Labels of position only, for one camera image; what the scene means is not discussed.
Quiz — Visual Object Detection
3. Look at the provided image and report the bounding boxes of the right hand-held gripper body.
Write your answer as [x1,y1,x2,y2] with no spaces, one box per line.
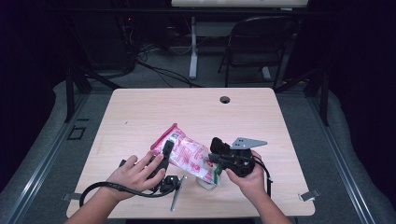
[228,137,269,178]

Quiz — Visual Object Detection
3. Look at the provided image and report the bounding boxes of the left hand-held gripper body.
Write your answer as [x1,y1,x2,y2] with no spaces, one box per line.
[119,159,188,213]

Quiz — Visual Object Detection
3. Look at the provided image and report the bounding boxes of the clear jar with black lid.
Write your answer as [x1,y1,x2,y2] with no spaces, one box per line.
[195,136,233,191]

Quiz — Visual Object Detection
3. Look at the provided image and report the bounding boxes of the red and white seasoning packet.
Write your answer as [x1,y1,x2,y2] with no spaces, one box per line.
[149,122,222,185]

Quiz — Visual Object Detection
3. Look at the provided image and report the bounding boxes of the person's right hand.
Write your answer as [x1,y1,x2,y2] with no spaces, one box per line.
[224,149,268,202]

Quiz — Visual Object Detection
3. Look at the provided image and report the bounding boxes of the person's left hand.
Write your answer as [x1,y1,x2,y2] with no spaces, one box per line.
[106,151,167,201]

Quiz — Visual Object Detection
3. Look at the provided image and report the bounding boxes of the grey tape piece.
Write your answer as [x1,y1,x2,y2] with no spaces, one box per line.
[298,189,320,202]
[63,192,85,202]

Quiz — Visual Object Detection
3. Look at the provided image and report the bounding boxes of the black metal stand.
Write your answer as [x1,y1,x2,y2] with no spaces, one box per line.
[64,66,122,123]
[274,66,331,127]

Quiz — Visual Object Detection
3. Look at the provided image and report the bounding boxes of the white desk with metal legs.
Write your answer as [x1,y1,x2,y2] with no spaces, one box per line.
[171,0,309,81]

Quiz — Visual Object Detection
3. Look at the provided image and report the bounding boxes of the dark equipment cabinet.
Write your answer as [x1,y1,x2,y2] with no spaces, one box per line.
[90,12,138,71]

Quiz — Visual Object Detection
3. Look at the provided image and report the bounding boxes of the black folding chair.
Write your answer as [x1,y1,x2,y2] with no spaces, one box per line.
[218,15,302,91]

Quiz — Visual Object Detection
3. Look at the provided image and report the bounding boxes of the right hand-held gripper black cable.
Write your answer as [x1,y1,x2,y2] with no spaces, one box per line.
[253,155,274,199]

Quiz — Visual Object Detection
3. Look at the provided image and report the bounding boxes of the hand-held gripper black cable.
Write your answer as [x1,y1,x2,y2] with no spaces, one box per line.
[253,155,274,199]
[78,181,176,209]

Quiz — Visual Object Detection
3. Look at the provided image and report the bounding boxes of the left hand-held gripper black cable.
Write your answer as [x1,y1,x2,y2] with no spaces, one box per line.
[78,181,176,209]

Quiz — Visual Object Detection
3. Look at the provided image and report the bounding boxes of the black floor cables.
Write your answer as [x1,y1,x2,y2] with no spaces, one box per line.
[136,43,205,89]

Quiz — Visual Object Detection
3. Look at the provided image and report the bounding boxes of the aluminium floor rail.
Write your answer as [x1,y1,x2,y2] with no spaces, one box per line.
[306,96,377,224]
[3,92,92,224]

